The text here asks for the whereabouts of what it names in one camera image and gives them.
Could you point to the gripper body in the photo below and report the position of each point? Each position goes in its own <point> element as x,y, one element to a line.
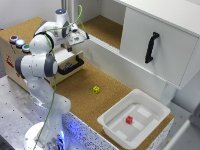
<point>78,36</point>

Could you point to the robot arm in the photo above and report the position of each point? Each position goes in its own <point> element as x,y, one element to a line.
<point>39,63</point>

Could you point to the purple block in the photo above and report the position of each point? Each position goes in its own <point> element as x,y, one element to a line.
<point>70,48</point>

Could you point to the white cabinet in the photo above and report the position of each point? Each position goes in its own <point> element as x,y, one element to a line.
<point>100,56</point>

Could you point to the yellow block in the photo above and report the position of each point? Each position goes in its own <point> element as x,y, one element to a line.
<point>96,89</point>

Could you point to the pink block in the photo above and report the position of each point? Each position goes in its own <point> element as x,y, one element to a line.
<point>129,120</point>

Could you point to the wooden drawer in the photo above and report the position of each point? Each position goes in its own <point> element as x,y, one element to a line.
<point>71,56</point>

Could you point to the green button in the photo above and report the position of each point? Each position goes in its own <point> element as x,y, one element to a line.
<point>26,48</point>

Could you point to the blue button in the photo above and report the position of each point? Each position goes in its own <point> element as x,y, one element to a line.
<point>20,42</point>

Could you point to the red button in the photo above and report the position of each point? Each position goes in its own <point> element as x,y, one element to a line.
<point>14,38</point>

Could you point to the wooden drawer box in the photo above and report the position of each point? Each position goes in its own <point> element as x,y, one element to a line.
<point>13,71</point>

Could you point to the white sliding door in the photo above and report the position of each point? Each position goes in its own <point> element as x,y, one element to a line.
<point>166,50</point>

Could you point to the white plastic box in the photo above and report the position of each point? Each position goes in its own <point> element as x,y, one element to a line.
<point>146,103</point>

